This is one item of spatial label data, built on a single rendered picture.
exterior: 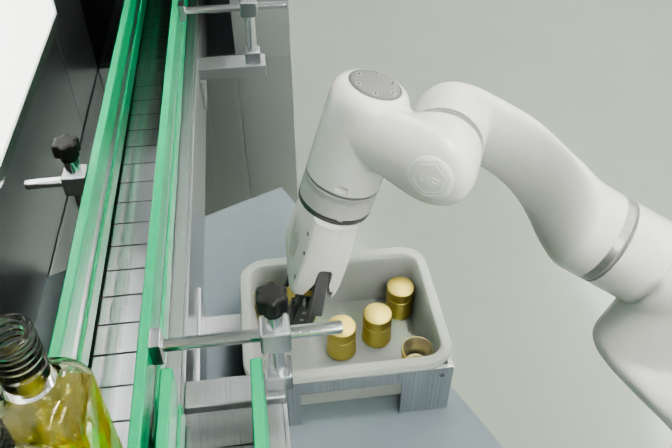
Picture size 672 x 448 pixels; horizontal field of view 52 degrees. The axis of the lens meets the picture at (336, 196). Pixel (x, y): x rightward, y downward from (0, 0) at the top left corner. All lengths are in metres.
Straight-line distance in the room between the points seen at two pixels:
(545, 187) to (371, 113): 0.19
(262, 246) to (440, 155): 0.46
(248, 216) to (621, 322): 0.56
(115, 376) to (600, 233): 0.47
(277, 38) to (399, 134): 0.83
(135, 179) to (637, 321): 0.61
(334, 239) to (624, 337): 0.28
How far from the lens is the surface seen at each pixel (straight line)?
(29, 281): 0.96
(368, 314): 0.82
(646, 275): 0.65
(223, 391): 0.69
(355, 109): 0.60
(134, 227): 0.86
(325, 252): 0.68
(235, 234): 1.01
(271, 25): 1.38
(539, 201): 0.69
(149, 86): 1.11
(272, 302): 0.58
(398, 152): 0.60
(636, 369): 0.70
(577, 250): 0.64
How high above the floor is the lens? 1.45
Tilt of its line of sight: 41 degrees down
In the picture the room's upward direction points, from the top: straight up
